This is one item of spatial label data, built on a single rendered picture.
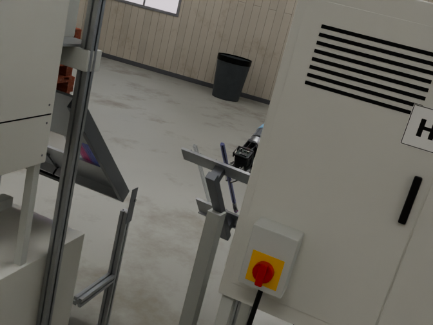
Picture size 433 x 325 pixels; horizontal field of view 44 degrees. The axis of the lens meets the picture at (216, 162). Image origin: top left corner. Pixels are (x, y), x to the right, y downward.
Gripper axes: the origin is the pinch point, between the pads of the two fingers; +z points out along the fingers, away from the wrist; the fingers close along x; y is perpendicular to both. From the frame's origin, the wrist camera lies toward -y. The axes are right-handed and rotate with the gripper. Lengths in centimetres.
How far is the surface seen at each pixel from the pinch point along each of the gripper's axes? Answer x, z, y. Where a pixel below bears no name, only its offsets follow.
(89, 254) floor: -95, 0, -108
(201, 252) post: -0.9, 21.5, -22.8
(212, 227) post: 1.2, 15.7, -11.9
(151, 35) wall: -482, -581, -345
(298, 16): 37, 44, 100
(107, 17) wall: -572, -570, -326
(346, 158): 55, 54, 79
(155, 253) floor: -69, -31, -125
